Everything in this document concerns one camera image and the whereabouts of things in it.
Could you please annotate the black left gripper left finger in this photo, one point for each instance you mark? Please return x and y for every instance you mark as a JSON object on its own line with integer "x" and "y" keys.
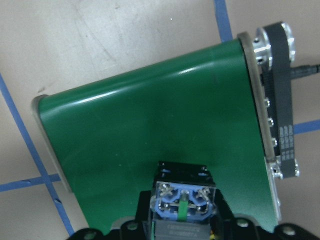
{"x": 141, "y": 227}

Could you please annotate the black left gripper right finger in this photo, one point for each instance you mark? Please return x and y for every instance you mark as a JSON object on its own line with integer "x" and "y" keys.
{"x": 227, "y": 226}

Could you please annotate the green conveyor belt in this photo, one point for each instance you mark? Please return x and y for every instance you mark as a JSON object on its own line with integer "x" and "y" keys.
{"x": 226, "y": 107}

